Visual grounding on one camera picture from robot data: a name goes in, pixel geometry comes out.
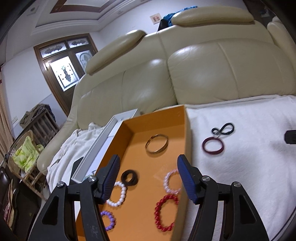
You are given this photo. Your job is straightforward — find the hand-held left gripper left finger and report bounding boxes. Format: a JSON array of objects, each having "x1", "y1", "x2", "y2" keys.
[{"x1": 27, "y1": 154, "x2": 121, "y2": 241}]

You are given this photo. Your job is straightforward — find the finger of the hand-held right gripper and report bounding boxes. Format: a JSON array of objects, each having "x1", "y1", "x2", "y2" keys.
[{"x1": 284, "y1": 130, "x2": 296, "y2": 145}]

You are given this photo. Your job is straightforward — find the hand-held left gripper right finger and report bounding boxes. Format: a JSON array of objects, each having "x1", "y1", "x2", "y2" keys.
[{"x1": 177, "y1": 154, "x2": 270, "y2": 241}]

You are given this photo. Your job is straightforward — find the white pearl bracelet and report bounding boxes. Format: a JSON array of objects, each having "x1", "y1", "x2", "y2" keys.
[{"x1": 105, "y1": 181, "x2": 128, "y2": 207}]

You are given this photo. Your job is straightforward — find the pink pearl bracelet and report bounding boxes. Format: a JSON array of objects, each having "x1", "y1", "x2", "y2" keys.
[{"x1": 163, "y1": 169, "x2": 183, "y2": 195}]

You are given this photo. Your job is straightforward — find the purple bead bracelet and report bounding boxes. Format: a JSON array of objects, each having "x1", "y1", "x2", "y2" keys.
[{"x1": 100, "y1": 210, "x2": 116, "y2": 232}]

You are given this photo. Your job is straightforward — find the red bead bracelet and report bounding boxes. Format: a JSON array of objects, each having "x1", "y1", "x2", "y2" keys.
[{"x1": 154, "y1": 194, "x2": 180, "y2": 232}]

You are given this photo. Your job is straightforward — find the orange cardboard box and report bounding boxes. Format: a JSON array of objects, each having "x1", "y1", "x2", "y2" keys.
[{"x1": 75, "y1": 105, "x2": 192, "y2": 241}]

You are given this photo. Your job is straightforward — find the gold bangle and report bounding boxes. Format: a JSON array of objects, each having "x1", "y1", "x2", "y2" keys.
[{"x1": 145, "y1": 134, "x2": 168, "y2": 154}]

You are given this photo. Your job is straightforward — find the black looped hair tie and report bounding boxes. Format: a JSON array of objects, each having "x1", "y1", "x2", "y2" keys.
[{"x1": 211, "y1": 122, "x2": 235, "y2": 137}]

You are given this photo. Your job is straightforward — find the black phone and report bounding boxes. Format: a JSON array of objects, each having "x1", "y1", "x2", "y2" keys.
[{"x1": 72, "y1": 156, "x2": 85, "y2": 179}]

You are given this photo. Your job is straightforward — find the white box lid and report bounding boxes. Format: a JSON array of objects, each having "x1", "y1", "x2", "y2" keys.
[{"x1": 70, "y1": 108, "x2": 139, "y2": 182}]

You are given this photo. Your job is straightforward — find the white towel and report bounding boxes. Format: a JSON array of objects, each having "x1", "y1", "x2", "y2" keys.
[{"x1": 185, "y1": 94, "x2": 296, "y2": 241}]

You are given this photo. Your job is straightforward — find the off-white cloth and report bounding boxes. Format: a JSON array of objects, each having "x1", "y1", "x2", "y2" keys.
[{"x1": 46, "y1": 122, "x2": 110, "y2": 193}]

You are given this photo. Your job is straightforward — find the wooden crate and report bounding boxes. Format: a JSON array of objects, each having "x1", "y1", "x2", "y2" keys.
[{"x1": 20, "y1": 109, "x2": 60, "y2": 145}]

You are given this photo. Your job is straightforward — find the green patterned cushion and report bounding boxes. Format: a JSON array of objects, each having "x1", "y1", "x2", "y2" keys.
[{"x1": 12, "y1": 136, "x2": 44, "y2": 173}]

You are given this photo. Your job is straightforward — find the wicker chair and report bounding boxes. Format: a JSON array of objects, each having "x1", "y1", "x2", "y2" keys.
[{"x1": 4, "y1": 129, "x2": 48, "y2": 200}]

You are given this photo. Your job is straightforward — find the dark wooden cabinet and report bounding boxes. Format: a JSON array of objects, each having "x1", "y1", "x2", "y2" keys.
[{"x1": 0, "y1": 166, "x2": 43, "y2": 241}]

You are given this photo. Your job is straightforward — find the olive cloth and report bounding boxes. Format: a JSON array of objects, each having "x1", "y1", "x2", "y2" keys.
[{"x1": 19, "y1": 104, "x2": 51, "y2": 127}]

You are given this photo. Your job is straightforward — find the cream leather sofa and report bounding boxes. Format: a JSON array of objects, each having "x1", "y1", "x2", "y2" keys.
[{"x1": 37, "y1": 5, "x2": 296, "y2": 177}]

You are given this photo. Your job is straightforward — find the beige curtain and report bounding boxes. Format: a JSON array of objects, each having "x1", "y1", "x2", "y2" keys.
[{"x1": 0, "y1": 64, "x2": 15, "y2": 164}]

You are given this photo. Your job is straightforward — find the blue cloth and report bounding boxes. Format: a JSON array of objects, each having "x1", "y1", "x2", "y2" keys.
[{"x1": 162, "y1": 6, "x2": 199, "y2": 27}]

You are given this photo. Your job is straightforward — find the maroon ring bracelet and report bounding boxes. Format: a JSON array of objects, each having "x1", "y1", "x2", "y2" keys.
[{"x1": 202, "y1": 136, "x2": 225, "y2": 156}]

